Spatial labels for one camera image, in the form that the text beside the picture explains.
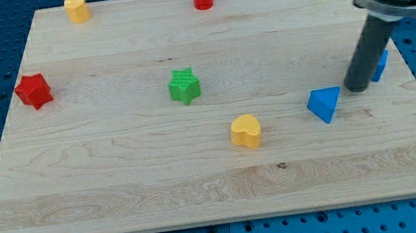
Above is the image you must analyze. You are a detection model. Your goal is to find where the yellow hexagon block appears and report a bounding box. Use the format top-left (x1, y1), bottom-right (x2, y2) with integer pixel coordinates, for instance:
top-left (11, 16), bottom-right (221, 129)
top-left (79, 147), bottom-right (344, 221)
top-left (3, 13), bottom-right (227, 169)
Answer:
top-left (63, 0), bottom-right (91, 23)

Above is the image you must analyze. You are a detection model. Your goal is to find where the green star block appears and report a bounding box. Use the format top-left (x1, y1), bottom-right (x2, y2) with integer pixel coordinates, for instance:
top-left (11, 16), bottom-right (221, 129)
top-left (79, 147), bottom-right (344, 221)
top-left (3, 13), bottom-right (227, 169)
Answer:
top-left (168, 67), bottom-right (201, 105)

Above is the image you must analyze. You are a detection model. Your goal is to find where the yellow heart block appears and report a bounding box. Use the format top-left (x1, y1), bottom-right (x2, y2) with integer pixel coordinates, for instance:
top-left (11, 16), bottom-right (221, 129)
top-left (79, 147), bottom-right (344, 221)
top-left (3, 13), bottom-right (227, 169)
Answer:
top-left (230, 113), bottom-right (262, 149)

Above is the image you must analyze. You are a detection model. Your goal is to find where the blue triangle block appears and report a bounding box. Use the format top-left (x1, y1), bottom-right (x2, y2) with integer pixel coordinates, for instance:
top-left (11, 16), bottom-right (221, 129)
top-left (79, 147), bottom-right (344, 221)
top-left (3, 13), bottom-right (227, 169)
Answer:
top-left (307, 86), bottom-right (341, 124)

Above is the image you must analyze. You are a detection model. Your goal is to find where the red star block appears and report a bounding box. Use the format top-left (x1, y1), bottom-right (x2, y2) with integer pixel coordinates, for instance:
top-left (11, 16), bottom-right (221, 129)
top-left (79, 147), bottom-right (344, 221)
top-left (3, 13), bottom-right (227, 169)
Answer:
top-left (14, 73), bottom-right (53, 110)

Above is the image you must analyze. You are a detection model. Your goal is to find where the blue cube block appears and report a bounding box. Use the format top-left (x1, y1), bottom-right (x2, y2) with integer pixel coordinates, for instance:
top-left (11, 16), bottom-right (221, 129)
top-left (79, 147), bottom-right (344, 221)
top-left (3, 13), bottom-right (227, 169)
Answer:
top-left (370, 49), bottom-right (389, 83)

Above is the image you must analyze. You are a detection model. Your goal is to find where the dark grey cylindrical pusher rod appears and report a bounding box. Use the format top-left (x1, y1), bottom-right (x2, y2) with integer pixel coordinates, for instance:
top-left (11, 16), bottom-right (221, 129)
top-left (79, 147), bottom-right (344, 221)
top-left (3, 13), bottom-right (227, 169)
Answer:
top-left (343, 15), bottom-right (396, 93)

